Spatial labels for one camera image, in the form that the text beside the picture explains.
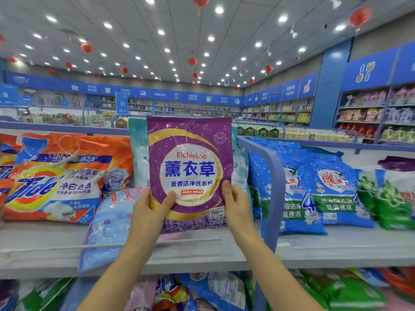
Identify person's left hand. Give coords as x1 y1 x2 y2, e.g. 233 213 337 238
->
128 187 178 254

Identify blue aisle sign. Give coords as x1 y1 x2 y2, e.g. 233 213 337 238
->
0 84 22 108

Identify blue sign white lettering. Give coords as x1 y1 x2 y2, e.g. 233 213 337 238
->
392 41 415 87

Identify ceiling spotlights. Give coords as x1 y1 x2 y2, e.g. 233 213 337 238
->
22 0 348 72

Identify person's left forearm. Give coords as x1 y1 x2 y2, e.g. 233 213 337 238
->
78 243 168 311

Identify blue wall sign band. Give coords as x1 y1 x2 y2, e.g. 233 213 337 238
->
5 70 320 108

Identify pale blue detergent bag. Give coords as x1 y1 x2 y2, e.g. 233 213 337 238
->
79 186 151 273

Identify white green detergent bag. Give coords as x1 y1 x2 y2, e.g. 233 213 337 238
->
379 170 415 231

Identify stack of green bags below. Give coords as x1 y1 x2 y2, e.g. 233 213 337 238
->
298 269 390 311

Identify pile of pink detergent bags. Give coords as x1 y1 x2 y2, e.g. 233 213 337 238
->
379 267 415 311

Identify row of pale bottles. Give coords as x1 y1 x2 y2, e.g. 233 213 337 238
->
285 128 352 144

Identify person's right forearm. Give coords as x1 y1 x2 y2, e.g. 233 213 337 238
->
236 233 323 311

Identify blue sign with utensil icons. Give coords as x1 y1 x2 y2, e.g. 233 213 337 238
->
342 48 400 92

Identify far wall racks with goods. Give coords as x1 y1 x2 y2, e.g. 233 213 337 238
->
19 90 319 127

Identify grey shelf with blue frame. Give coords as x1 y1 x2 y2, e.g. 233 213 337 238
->
0 120 415 311

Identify small blue hanging sign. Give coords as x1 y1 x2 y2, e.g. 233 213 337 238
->
115 92 130 116

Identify hanging red lanterns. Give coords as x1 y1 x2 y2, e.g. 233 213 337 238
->
0 0 372 88

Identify purple detergent bag gold oval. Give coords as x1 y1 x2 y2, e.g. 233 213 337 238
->
378 156 415 172
147 116 235 234

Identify person's right hand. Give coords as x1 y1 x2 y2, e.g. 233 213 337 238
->
220 180 259 248

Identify large orange detergent bag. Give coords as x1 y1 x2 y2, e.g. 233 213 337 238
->
3 134 134 225
0 152 18 196

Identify wall rack with pink goods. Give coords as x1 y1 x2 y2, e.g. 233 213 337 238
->
335 84 415 144

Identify row of green boxes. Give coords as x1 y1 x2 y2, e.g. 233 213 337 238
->
236 124 286 139

